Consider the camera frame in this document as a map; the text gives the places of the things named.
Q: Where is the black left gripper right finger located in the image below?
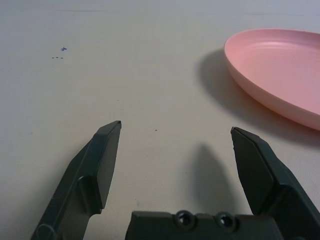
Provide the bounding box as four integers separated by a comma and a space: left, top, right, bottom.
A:
230, 126, 320, 240

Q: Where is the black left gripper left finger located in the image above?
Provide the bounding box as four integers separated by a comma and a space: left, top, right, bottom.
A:
29, 120, 123, 240

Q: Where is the pink plate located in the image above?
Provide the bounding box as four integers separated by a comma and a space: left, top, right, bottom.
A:
223, 28, 320, 131

